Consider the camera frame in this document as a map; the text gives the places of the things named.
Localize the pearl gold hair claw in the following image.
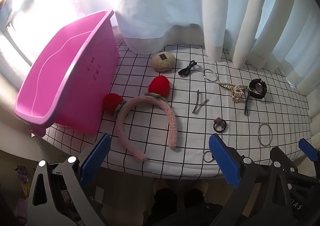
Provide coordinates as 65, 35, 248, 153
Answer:
218, 81, 248, 103

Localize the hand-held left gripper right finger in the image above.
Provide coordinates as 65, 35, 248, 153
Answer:
208, 133, 293, 226

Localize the white pleated curtain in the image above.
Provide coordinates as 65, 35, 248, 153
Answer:
200, 0, 320, 96

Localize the white sheer curtain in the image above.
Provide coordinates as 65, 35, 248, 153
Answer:
110, 0, 203, 55

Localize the large thin silver bangle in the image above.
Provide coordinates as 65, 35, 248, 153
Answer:
257, 123, 273, 146

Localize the black wrist watch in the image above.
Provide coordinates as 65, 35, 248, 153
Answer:
248, 78, 268, 99

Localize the black bow hair tie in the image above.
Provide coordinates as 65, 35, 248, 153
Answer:
178, 60, 197, 76

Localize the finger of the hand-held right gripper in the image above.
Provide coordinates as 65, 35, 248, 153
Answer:
271, 146, 320, 226
298, 138, 320, 166

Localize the pink fluffy strawberry headband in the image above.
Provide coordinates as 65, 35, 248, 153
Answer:
103, 75, 178, 162

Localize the white black grid tablecloth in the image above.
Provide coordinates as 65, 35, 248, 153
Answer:
41, 24, 314, 179

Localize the black hair tie with bead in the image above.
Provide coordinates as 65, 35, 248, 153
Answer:
213, 117, 227, 133

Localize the small silver ring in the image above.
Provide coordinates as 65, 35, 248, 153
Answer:
202, 150, 215, 163

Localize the colourful printed bag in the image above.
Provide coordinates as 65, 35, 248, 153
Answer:
14, 163, 34, 198

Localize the long black hair clip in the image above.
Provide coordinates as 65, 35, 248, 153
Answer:
244, 91, 250, 116

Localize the person's foot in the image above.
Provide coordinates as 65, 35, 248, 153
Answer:
184, 179, 209, 208
152, 180, 181, 216

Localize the person's left foot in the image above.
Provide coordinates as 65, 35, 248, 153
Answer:
152, 180, 181, 216

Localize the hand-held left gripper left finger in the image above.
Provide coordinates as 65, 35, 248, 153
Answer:
26, 133, 112, 226

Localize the grey hair clip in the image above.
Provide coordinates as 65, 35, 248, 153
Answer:
192, 89, 209, 115

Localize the person's right foot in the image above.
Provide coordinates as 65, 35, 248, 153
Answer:
184, 179, 209, 208

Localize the pink plastic basin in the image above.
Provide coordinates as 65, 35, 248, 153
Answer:
14, 9, 119, 138

